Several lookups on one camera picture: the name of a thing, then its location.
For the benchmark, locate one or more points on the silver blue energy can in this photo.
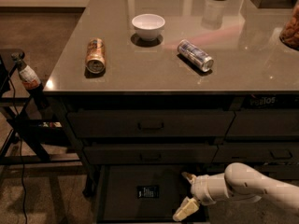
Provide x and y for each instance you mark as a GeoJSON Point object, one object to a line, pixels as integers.
{"type": "Point", "coordinates": [195, 55]}

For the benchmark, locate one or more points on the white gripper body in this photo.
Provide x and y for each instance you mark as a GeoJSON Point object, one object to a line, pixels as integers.
{"type": "Point", "coordinates": [200, 188]}

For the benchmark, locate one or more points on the middle right drawer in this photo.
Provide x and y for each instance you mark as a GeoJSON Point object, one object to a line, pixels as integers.
{"type": "Point", "coordinates": [257, 152]}

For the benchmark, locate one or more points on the open bottom drawer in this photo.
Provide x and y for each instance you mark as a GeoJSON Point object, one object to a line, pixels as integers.
{"type": "Point", "coordinates": [116, 198]}

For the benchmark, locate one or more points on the black side table frame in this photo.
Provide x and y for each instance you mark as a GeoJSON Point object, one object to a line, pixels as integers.
{"type": "Point", "coordinates": [38, 129]}

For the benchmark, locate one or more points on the top right drawer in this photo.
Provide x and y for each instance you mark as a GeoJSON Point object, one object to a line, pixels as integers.
{"type": "Point", "coordinates": [264, 124]}

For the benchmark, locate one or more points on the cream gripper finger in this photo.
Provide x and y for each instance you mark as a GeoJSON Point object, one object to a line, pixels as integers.
{"type": "Point", "coordinates": [188, 207]}
{"type": "Point", "coordinates": [189, 177]}

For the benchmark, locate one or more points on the dark soda bottle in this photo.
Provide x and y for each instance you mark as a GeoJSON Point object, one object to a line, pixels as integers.
{"type": "Point", "coordinates": [30, 81]}

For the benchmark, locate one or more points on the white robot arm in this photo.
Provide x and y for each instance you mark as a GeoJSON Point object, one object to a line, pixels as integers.
{"type": "Point", "coordinates": [238, 183]}

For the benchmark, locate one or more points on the white ceramic bowl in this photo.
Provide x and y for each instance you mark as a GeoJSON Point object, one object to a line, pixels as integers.
{"type": "Point", "coordinates": [148, 26]}

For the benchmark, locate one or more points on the top left drawer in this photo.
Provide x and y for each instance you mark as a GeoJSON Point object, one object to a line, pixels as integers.
{"type": "Point", "coordinates": [150, 123]}

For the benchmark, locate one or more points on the middle left drawer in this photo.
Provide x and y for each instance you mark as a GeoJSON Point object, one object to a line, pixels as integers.
{"type": "Point", "coordinates": [149, 153]}

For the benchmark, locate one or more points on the orange soda can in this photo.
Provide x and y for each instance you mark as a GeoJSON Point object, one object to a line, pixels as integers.
{"type": "Point", "coordinates": [95, 56]}

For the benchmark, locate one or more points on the dark blue rxbar wrapper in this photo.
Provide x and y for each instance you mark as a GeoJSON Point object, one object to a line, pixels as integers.
{"type": "Point", "coordinates": [148, 192]}

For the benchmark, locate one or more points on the dark cabinet counter unit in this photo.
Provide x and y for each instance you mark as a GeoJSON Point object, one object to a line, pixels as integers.
{"type": "Point", "coordinates": [252, 69]}

